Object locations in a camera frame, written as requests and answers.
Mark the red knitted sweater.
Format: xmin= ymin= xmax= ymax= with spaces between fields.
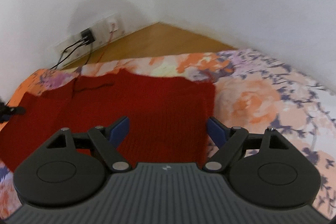
xmin=1 ymin=70 xmax=215 ymax=170

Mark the floral bed sheet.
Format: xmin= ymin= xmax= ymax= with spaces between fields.
xmin=10 ymin=49 xmax=335 ymax=218

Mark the black plug adapter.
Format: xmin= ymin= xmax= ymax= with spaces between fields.
xmin=80 ymin=28 xmax=96 ymax=46

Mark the black cable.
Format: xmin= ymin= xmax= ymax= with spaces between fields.
xmin=49 ymin=39 xmax=94 ymax=71

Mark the white wall socket strip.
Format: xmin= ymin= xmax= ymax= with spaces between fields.
xmin=52 ymin=14 xmax=125 ymax=68

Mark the thin red wire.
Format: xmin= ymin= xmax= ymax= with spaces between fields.
xmin=96 ymin=23 xmax=116 ymax=63

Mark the wooden bed frame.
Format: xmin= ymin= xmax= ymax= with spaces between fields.
xmin=63 ymin=21 xmax=237 ymax=70

